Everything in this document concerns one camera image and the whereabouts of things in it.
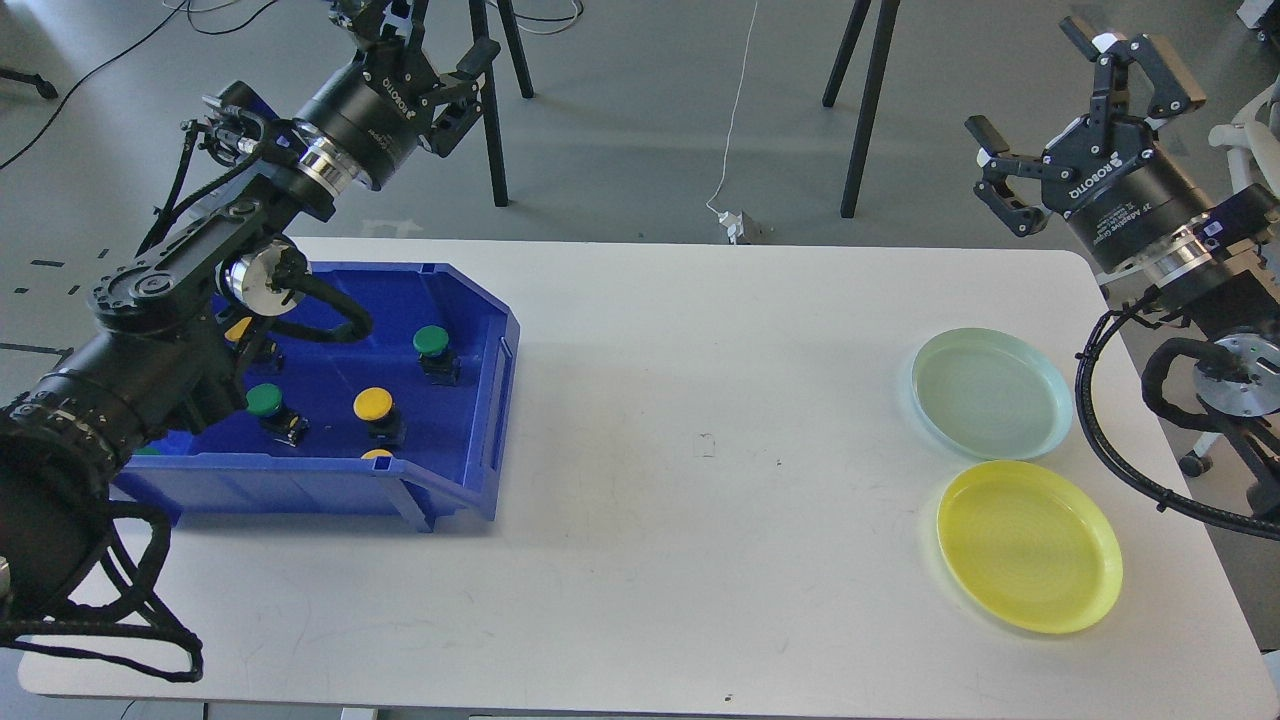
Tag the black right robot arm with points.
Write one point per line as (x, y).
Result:
(1208, 273)

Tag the light green plate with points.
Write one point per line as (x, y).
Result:
(989, 395)

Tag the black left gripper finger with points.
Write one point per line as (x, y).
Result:
(387, 34)
(449, 110)

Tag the white power adapter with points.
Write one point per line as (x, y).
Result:
(740, 229)

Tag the yellow plate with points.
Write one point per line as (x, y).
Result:
(1029, 547)

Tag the black tripod legs left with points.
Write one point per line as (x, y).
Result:
(478, 11)

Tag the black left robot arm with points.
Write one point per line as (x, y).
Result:
(180, 322)

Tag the black tripod legs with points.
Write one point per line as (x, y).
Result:
(478, 11)
(880, 47)

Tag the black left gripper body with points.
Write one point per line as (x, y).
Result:
(378, 116)

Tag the blue plastic bin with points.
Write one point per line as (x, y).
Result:
(409, 422)

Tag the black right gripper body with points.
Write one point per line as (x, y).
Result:
(1125, 198)

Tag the black tripod legs right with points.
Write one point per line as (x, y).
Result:
(880, 47)

